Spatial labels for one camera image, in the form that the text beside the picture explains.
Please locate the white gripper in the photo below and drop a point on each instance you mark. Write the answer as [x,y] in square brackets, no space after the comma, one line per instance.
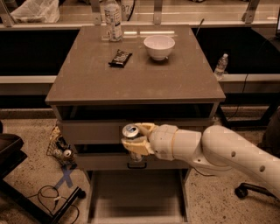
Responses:
[162,141]

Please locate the redbull can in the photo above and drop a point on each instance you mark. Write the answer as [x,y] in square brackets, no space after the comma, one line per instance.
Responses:
[131,132]

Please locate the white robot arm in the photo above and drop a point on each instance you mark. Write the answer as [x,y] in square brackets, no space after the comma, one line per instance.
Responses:
[216,150]

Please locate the grey drawer cabinet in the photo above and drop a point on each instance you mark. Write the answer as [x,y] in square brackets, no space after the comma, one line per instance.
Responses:
[86,78]

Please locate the middle drawer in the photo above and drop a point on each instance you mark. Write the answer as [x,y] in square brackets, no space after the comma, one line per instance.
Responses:
[109,157]

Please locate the drawer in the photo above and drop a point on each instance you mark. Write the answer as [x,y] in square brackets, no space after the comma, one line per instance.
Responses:
[109,157]
[137,197]
[103,124]

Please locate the top drawer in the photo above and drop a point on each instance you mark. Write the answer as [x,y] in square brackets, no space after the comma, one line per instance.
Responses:
[103,124]

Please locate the bottom drawer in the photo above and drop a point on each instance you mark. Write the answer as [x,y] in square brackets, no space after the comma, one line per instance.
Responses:
[137,197]

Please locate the dark snack bar wrapper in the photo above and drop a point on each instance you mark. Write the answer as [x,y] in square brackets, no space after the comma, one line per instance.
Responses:
[120,59]

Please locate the blue tape cross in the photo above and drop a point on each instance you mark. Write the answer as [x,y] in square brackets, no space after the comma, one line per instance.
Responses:
[66,176]

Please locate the white bowl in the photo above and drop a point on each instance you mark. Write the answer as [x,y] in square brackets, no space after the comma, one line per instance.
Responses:
[159,47]

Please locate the small water bottle on ledge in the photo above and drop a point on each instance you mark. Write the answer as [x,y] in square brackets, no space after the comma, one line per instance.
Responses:
[221,66]

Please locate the black chair base leg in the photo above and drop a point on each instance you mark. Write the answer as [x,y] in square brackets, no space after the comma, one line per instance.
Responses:
[243,189]

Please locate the clear plastic bottle on cabinet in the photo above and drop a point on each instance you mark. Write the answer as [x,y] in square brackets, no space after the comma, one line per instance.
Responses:
[113,20]

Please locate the black stand on left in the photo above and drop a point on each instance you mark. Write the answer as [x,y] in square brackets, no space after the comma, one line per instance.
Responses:
[36,174]

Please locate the black table leg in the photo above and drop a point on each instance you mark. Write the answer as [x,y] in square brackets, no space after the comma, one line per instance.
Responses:
[259,123]

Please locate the white plastic bag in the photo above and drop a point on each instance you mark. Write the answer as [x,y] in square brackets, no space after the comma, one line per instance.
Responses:
[37,11]

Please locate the wire basket with cans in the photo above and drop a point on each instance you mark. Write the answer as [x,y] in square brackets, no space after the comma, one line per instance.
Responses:
[59,149]

